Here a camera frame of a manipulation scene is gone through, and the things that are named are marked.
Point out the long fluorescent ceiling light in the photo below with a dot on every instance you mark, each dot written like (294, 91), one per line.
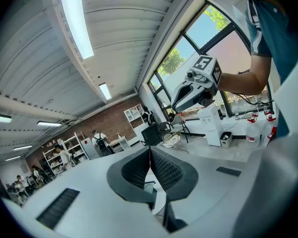
(75, 21)

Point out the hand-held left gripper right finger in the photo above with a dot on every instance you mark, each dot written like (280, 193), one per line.
(186, 180)

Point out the black folding chair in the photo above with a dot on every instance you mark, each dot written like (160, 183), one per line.
(178, 123)

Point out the person's right forearm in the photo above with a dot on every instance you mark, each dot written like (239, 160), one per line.
(245, 82)

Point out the white cubby shelf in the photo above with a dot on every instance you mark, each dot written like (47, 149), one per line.
(134, 113)

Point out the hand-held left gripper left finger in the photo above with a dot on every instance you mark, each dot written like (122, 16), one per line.
(116, 176)

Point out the white refrigerator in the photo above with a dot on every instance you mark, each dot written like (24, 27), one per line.
(89, 147)

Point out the white trash bin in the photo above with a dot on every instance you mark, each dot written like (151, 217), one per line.
(226, 140)

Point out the person's teal and white shirt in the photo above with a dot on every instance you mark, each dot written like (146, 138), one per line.
(280, 38)

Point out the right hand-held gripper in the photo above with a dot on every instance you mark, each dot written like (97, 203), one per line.
(204, 67)

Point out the short fluorescent ceiling light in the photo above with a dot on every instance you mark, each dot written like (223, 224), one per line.
(105, 91)

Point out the red-trigger spray bottle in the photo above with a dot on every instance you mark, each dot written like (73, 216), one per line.
(270, 126)
(252, 131)

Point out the white open shelving rack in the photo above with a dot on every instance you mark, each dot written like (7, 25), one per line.
(72, 147)

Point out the black-framed window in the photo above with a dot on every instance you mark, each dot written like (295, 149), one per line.
(201, 33)

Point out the black office chair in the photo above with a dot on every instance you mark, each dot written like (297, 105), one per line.
(151, 134)

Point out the white water dispenser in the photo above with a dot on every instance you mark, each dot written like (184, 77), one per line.
(211, 128)

